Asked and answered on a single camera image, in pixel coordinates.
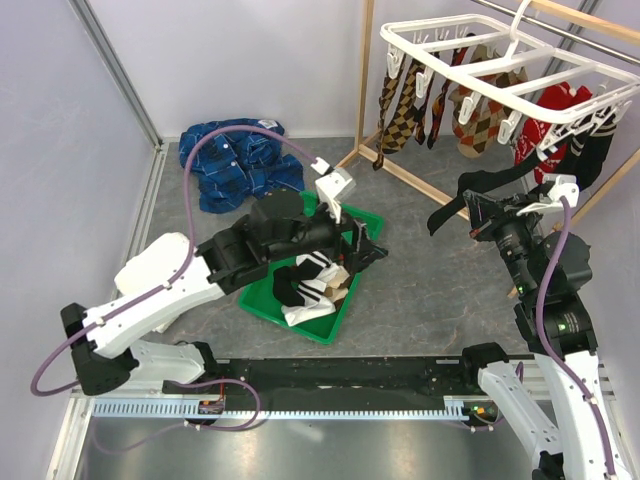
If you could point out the white black-striped sock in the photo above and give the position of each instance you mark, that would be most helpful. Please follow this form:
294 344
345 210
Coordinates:
316 304
316 266

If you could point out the blue plaid shirt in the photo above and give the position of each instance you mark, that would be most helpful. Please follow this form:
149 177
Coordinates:
234 166

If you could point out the tan orange argyle sock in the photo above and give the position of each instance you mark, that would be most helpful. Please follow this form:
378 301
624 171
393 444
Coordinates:
490 122
466 132

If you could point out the white sock drying hanger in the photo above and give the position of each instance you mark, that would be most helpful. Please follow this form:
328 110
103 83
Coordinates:
423 39

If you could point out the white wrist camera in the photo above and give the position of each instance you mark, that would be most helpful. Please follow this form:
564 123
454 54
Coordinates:
556 189
332 186

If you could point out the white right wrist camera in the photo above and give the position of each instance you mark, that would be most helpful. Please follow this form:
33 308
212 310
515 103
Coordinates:
556 189

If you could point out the brown yellow argyle sock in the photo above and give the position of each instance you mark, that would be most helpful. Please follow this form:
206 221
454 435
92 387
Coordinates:
399 129
388 92

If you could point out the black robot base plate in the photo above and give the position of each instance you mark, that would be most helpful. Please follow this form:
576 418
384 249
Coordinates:
410 381

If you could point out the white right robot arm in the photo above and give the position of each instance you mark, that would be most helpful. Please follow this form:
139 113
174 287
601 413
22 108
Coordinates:
577 441

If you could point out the grey slotted cable duct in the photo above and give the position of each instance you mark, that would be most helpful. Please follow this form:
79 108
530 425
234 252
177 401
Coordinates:
448 409

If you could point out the beige brown striped sock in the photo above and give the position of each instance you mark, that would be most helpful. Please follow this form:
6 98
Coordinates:
338 287

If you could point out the green plastic tray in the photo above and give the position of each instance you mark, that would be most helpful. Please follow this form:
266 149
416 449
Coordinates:
258 300

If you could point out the red patterned sock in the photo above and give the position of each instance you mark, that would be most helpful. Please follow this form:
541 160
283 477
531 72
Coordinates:
555 150
531 135

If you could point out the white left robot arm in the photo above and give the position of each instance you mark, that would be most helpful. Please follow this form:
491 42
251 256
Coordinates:
108 349

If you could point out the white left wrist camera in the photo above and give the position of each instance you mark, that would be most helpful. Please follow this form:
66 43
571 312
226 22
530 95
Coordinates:
332 186

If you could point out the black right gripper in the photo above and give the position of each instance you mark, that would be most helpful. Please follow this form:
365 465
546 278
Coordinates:
491 213

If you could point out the black beige-striped sock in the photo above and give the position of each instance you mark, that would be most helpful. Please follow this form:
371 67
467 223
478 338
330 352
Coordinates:
589 155

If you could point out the black white-striped sock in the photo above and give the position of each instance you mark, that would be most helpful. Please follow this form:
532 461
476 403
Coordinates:
285 280
481 181

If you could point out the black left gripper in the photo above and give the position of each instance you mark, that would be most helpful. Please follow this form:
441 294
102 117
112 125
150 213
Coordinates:
363 251

